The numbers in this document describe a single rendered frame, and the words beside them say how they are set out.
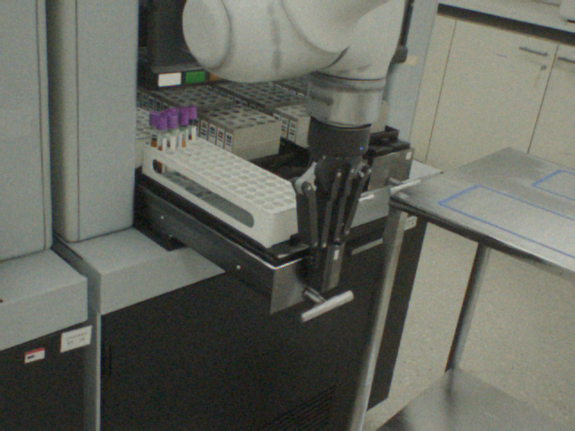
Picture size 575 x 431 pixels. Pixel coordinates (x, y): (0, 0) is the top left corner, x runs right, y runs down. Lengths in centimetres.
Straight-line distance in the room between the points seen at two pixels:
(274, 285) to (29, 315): 32
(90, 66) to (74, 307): 33
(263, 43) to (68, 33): 39
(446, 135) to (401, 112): 200
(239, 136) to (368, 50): 44
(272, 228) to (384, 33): 29
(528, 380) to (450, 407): 71
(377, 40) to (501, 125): 260
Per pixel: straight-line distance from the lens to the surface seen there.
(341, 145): 81
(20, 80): 94
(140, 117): 123
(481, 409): 161
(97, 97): 99
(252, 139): 118
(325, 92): 80
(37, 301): 96
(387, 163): 137
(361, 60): 77
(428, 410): 156
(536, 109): 326
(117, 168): 105
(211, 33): 62
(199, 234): 99
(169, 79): 102
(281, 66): 64
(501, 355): 234
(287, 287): 91
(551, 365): 238
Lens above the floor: 123
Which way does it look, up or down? 25 degrees down
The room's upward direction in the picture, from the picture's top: 7 degrees clockwise
